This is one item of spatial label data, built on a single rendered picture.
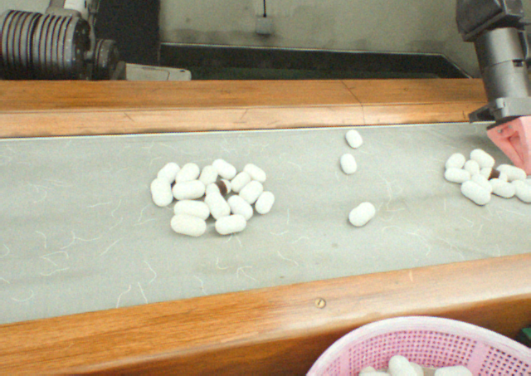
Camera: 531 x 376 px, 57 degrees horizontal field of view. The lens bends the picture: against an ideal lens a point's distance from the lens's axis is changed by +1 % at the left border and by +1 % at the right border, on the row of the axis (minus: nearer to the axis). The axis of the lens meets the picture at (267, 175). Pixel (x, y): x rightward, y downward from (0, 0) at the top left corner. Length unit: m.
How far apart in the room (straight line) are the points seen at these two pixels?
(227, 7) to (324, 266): 2.22
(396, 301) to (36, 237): 0.35
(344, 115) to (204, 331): 0.45
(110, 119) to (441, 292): 0.45
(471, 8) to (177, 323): 0.60
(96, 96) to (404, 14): 2.41
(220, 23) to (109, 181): 2.12
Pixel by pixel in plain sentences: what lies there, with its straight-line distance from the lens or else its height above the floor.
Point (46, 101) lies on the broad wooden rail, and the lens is 0.71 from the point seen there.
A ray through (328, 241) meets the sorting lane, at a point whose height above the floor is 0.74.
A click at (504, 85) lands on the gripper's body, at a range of 0.75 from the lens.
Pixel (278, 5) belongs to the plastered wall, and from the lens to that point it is 2.69.
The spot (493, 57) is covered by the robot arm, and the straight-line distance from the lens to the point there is 0.77.
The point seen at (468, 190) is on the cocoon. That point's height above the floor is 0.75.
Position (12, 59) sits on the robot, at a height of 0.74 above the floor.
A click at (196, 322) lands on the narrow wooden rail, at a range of 0.42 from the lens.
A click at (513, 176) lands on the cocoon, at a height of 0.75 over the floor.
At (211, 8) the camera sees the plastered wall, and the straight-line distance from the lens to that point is 2.63.
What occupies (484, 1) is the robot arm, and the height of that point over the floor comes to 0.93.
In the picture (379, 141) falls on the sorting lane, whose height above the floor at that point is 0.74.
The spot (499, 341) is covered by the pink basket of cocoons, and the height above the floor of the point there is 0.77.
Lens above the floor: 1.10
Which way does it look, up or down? 35 degrees down
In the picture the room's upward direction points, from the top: 9 degrees clockwise
